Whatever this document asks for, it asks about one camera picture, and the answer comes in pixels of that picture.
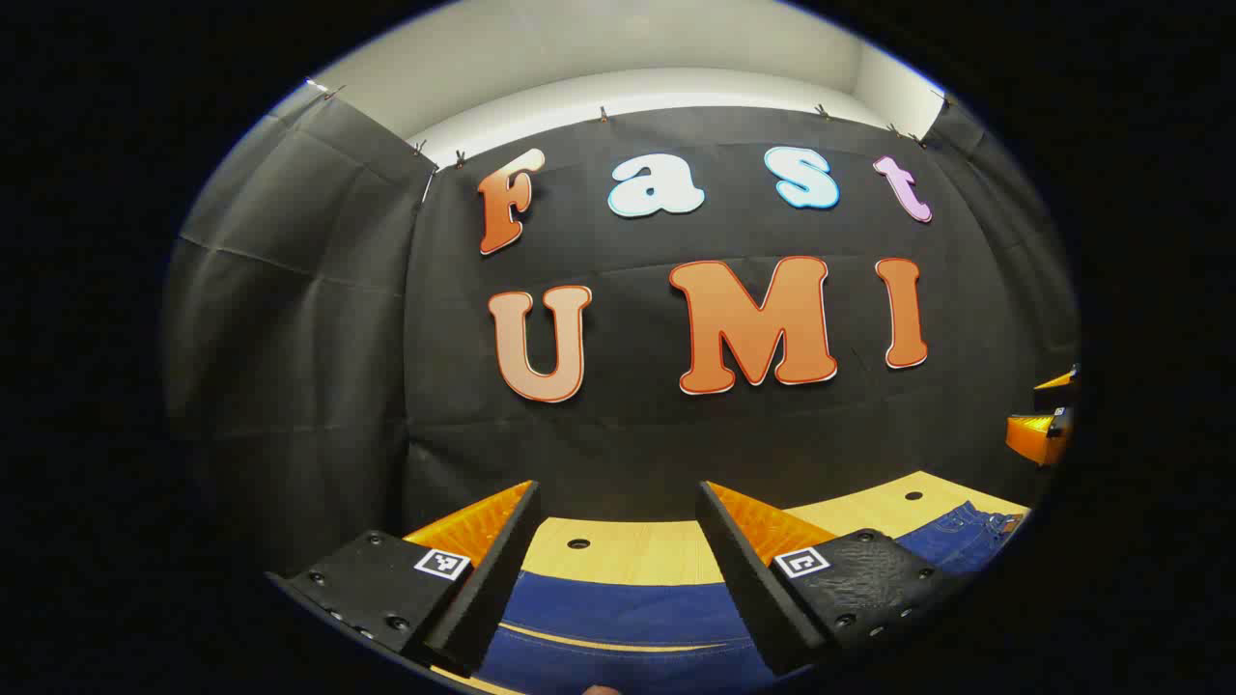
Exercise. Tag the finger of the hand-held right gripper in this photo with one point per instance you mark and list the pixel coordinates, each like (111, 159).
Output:
(1033, 436)
(1057, 380)

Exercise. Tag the blue denim jeans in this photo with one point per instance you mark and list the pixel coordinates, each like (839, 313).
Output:
(618, 603)

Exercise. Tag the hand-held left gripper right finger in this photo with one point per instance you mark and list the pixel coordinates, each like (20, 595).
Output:
(744, 589)

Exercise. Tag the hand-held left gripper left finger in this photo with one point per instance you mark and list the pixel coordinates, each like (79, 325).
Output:
(492, 598)

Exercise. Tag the black backdrop cloth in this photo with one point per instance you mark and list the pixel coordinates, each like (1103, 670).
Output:
(628, 434)

